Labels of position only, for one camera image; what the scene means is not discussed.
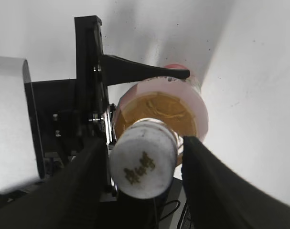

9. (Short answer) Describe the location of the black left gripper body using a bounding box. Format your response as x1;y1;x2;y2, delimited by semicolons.
32;16;117;202

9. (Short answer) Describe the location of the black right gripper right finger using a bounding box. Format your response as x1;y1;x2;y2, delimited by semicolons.
182;136;290;229

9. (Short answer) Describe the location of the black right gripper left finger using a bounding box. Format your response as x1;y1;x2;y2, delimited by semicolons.
0;138;106;229

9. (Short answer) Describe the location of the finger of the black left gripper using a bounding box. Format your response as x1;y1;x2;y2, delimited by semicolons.
101;54;190;86

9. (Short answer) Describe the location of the pink label tea bottle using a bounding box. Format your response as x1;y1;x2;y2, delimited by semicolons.
113;74;209;165

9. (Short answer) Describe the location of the white bottle cap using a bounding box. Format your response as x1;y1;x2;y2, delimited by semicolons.
109;120;178;199

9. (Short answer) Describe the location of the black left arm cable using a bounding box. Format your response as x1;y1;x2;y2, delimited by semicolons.
151;195;181;229

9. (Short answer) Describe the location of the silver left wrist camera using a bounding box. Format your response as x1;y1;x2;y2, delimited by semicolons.
0;56;45;196

